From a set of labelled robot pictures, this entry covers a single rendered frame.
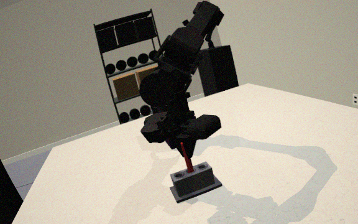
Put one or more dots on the red peg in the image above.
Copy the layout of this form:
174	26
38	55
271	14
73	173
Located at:
187	160

